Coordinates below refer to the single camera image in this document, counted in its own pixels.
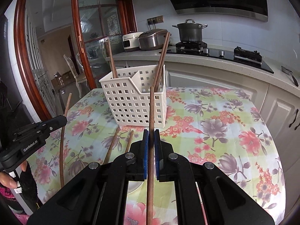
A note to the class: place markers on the kitchen knife on counter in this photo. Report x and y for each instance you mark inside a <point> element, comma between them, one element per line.
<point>289,73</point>

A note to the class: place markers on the cardboard box on floor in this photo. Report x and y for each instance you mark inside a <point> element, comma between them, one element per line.
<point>62,81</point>

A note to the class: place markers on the white perforated utensil basket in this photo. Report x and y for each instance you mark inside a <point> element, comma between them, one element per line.
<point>128,95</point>

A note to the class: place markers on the silver rice cooker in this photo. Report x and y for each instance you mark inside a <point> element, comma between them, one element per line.
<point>152,40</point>

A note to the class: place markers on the floral tablecloth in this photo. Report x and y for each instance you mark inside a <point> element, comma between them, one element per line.
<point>88,135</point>

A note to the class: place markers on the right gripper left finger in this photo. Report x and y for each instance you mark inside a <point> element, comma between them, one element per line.
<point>138,169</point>

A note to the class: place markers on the brown chopstick compartment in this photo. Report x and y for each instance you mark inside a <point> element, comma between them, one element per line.
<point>161,62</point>
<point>109,53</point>

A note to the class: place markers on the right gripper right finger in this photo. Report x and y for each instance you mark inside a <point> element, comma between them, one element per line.
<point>162,150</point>

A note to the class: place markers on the brown chopstick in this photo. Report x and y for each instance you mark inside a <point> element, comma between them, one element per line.
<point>129,141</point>
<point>107,157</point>
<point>61,146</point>

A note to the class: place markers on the white lower cabinets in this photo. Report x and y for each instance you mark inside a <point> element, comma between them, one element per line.
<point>221,125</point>

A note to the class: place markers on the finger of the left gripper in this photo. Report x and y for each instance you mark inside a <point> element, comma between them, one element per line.
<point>51,125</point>

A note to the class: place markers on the black gas stove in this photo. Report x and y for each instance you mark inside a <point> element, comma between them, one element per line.
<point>238,55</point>

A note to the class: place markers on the red wooden glass door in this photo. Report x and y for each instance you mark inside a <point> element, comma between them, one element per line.
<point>114,19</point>

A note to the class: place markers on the wall power socket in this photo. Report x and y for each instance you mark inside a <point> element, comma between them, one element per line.
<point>155,20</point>

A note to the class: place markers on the person left hand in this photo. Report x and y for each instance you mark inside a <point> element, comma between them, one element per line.
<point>7,181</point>

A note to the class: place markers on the white small cooker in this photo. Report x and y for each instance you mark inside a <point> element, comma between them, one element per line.
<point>130,41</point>

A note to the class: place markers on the black stock pot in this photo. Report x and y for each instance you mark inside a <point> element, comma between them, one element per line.
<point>190,31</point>

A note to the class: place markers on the white dining chair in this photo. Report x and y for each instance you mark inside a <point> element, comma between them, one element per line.
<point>79,78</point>

